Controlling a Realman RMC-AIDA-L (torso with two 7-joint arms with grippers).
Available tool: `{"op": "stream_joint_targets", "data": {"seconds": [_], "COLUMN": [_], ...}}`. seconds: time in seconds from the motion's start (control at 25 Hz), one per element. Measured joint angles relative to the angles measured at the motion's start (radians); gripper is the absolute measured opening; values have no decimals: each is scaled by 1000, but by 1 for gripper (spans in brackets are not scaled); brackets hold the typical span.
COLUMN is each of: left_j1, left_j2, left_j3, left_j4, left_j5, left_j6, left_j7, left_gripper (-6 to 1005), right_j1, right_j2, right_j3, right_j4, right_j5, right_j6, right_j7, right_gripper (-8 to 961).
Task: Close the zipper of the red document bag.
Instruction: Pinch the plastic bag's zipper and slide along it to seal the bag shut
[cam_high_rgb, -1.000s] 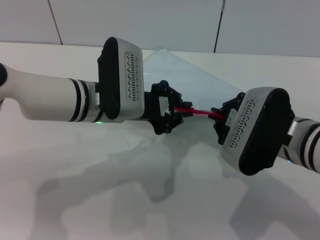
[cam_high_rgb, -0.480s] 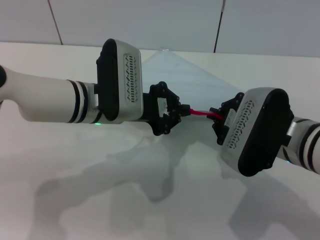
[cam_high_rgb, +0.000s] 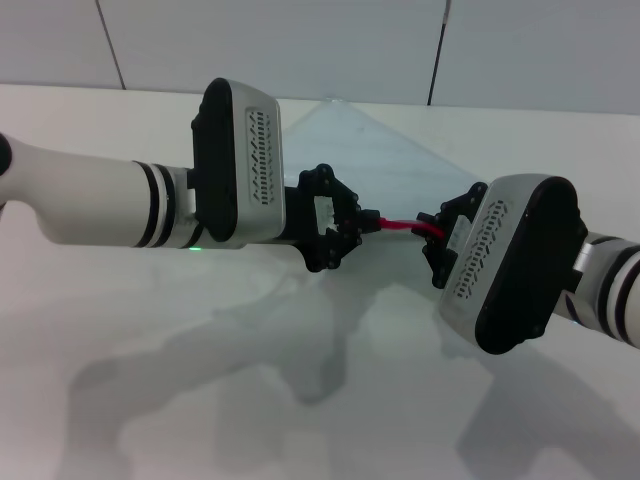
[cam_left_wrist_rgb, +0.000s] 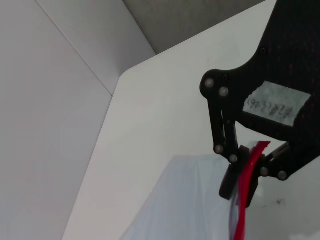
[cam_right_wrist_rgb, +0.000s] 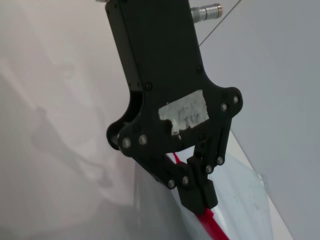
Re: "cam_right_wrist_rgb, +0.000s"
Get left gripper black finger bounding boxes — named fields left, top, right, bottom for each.
left=129, top=154, right=207, bottom=216
left=187, top=121, right=231, bottom=210

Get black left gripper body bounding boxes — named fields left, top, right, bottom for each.
left=106, top=0, right=243, bottom=157

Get clear document bag red zip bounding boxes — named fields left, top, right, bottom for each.
left=133, top=129, right=295, bottom=240

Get torn white tape label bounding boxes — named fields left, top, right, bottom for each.
left=158, top=89, right=210, bottom=137

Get silver cable connector plug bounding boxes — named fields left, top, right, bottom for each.
left=190, top=2, right=224, bottom=23

